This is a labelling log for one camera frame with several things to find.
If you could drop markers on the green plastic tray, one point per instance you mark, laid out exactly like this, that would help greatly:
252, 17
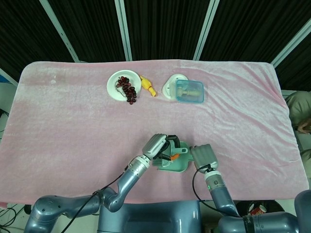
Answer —
182, 165

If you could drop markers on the yellow rubber chicken toy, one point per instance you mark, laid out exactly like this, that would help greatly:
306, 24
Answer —
146, 83

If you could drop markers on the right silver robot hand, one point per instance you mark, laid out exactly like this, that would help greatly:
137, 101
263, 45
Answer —
204, 155

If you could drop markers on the pink plush table cloth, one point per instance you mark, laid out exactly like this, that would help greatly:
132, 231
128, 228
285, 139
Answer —
73, 121

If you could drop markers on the white shaped dish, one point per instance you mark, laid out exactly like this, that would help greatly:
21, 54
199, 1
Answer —
170, 85

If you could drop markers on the clear container blue lid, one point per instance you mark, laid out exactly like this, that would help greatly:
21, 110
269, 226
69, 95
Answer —
192, 93

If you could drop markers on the black backdrop curtain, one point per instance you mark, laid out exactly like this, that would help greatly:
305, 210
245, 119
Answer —
165, 24

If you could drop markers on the green hand brush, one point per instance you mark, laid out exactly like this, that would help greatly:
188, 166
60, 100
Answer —
184, 150

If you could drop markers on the dark red grape bunch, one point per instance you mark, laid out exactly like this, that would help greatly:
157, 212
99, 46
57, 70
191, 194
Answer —
127, 89

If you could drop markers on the seated person in grey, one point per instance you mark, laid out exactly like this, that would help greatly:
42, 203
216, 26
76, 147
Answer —
300, 109

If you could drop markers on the round white plate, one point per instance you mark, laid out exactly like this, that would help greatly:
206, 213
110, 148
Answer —
114, 91

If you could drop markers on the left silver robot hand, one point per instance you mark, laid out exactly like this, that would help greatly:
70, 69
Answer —
155, 144

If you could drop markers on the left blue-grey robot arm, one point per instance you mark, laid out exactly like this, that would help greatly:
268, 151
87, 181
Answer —
128, 182

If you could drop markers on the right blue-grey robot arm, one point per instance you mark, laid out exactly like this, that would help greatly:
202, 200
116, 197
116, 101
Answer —
221, 194

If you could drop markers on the red paper cup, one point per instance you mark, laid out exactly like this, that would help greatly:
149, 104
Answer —
257, 210

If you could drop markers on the white frame post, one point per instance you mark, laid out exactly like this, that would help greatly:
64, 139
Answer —
60, 34
205, 31
291, 41
124, 31

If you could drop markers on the blue-grey robot torso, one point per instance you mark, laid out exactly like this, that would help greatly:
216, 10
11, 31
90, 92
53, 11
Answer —
150, 218

